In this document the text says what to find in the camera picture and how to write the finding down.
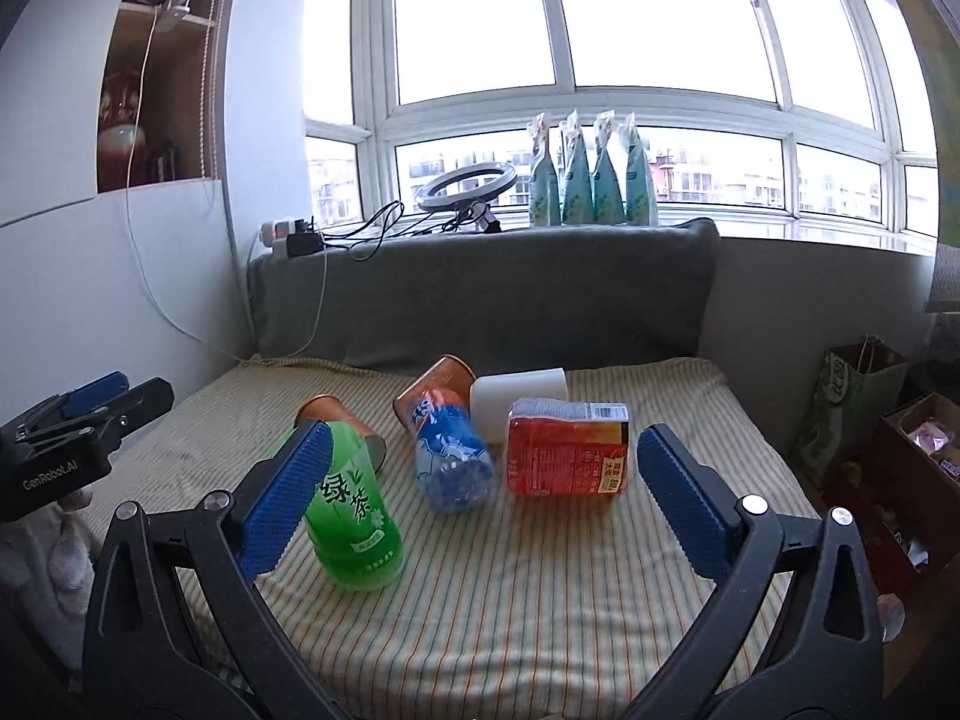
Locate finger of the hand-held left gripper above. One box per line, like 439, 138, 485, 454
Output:
79, 377, 175, 445
58, 371, 132, 421

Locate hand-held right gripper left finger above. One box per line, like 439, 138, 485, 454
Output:
81, 420, 353, 720

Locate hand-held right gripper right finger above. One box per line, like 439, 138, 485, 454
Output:
622, 422, 884, 720

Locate green tea bottle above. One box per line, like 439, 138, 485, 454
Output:
264, 394, 406, 592

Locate blue water bottle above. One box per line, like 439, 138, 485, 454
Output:
393, 355, 497, 515

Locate white cup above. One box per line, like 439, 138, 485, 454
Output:
470, 367, 569, 445

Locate person's left hand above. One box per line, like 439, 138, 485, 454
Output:
0, 486, 100, 665

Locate red rectangular packet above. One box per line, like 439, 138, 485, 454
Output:
506, 397, 631, 500

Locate green paper bag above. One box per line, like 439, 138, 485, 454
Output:
796, 337, 908, 467

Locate white power strip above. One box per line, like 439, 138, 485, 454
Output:
259, 219, 316, 260

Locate cardboard box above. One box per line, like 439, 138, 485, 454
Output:
825, 392, 960, 595

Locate striped blanket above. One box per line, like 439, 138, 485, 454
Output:
75, 356, 826, 720

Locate dark books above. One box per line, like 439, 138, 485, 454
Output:
146, 141, 181, 183

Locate red vase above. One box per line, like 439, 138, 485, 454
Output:
100, 71, 147, 167

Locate grey backrest cushion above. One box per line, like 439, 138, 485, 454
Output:
247, 217, 721, 377

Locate pale green refill pouch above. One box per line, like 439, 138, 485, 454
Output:
561, 111, 597, 227
529, 114, 563, 227
622, 112, 659, 227
591, 111, 627, 227

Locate beige lampshade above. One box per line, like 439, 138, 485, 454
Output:
926, 240, 960, 316

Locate white cable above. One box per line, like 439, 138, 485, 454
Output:
124, 0, 331, 365

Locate black cable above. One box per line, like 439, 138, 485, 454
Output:
322, 200, 455, 261

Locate wooden wall shelf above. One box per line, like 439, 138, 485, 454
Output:
96, 0, 235, 194

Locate ring light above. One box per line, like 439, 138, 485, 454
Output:
415, 163, 520, 235

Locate white window frame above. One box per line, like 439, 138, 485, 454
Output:
300, 0, 942, 242

